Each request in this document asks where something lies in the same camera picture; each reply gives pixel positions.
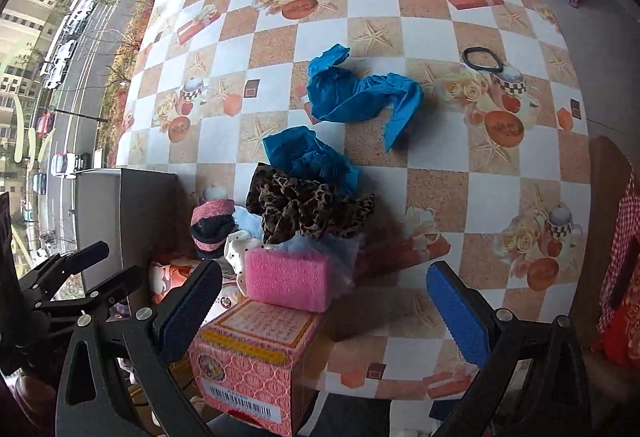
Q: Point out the person's left forearm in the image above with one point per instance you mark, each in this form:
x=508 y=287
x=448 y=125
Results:
x=25 y=407

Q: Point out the pink patterned carton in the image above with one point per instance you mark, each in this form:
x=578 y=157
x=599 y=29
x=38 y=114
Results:
x=255 y=347

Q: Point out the white polka dot scrunchie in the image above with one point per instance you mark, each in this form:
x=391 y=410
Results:
x=235 y=248

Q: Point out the pink and black sock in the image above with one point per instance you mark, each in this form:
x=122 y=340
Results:
x=212 y=229

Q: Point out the checkered printed tablecloth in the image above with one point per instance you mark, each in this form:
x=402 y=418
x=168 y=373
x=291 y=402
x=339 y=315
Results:
x=425 y=167

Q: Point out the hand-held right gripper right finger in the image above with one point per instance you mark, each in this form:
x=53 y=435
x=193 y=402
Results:
x=460 y=317

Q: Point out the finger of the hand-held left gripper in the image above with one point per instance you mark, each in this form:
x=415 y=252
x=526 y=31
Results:
x=117 y=286
x=85 y=253

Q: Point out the red checked cloth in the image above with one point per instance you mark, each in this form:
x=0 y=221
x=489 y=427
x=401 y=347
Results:
x=625 y=242

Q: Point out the red patterned cushion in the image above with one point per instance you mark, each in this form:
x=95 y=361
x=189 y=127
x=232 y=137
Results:
x=620 y=342

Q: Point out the blue scrunchie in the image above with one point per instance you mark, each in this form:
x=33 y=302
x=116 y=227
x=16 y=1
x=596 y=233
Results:
x=350 y=97

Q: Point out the leopard print scrunchie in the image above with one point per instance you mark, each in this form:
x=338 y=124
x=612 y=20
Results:
x=300 y=207

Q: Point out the orange floral package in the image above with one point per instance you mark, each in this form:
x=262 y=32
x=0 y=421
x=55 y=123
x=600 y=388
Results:
x=170 y=274

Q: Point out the grey storage box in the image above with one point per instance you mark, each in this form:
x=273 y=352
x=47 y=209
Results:
x=145 y=217

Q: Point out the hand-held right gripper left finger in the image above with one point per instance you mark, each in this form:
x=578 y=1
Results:
x=190 y=312

